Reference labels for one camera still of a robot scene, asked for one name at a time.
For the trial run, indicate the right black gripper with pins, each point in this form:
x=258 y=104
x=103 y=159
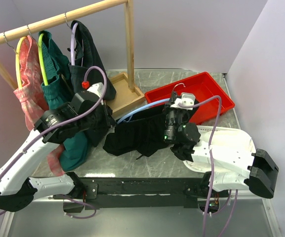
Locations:
x=168 y=108

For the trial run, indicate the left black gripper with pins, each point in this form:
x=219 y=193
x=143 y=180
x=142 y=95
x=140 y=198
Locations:
x=108 y=120

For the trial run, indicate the black shorts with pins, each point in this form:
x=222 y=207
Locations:
x=144 y=134

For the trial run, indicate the light blue hanger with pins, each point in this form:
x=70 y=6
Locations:
x=129 y=116

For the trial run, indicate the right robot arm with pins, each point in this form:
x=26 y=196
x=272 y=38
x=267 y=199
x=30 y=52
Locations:
x=261 y=176

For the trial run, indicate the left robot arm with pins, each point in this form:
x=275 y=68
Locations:
x=17 y=188

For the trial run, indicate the teal green shorts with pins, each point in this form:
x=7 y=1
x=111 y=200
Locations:
x=59 y=91

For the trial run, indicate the dark green shorts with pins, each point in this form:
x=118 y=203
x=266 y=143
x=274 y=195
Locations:
x=86 y=57

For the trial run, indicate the pink patterned shorts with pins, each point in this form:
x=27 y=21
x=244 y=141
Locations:
x=31 y=96

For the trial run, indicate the lilac hanger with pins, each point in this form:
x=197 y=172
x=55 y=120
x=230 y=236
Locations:
x=73 y=44

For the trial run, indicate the lime green hanger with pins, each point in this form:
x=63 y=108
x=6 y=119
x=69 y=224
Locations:
x=43 y=73

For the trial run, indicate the yellow hanger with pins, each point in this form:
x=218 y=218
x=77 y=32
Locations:
x=17 y=62

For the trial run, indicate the wooden clothes rack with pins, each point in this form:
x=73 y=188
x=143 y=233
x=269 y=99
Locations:
x=129 y=94

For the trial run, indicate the white perforated laundry basket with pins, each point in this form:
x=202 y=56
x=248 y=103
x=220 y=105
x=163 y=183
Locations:
x=231 y=148

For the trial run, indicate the red plastic tray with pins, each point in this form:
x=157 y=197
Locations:
x=203 y=86

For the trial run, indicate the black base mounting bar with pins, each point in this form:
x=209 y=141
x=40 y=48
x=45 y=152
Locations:
x=141 y=192

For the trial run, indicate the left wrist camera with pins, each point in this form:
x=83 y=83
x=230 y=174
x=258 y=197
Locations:
x=96 y=88

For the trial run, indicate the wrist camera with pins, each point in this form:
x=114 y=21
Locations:
x=182 y=101
x=96 y=88

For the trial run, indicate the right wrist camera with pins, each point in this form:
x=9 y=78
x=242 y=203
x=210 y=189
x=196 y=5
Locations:
x=182 y=101

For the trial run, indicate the aluminium rail frame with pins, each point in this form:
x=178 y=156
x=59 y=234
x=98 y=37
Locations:
x=45 y=218

